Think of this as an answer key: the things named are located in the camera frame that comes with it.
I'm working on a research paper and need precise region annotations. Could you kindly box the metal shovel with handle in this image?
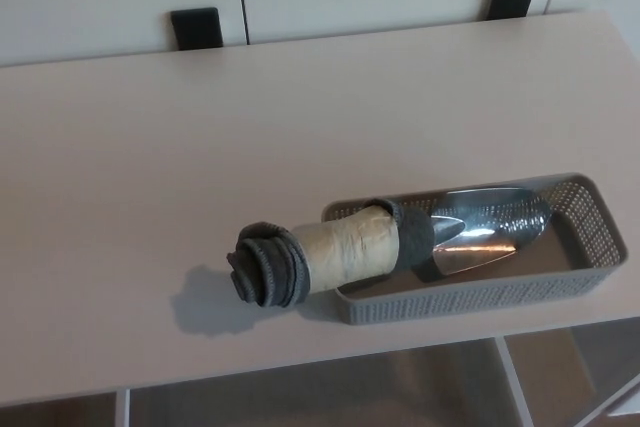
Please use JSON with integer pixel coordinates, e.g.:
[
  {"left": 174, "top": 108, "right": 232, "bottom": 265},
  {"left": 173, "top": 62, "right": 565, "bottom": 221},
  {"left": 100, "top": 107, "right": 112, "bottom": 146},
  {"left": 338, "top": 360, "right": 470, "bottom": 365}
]
[{"left": 225, "top": 186, "right": 554, "bottom": 309}]

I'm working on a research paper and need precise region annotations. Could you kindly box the white desk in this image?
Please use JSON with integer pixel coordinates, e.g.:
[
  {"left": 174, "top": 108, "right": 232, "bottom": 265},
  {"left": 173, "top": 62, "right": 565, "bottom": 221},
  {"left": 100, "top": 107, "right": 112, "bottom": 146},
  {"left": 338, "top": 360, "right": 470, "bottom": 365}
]
[{"left": 0, "top": 8, "right": 640, "bottom": 427}]

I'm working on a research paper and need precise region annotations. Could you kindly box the grey perforated plastic basket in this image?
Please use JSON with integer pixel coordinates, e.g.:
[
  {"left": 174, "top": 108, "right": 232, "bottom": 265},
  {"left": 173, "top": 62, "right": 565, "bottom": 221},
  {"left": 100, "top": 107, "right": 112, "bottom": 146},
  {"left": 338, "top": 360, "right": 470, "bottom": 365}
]
[{"left": 320, "top": 172, "right": 628, "bottom": 326}]

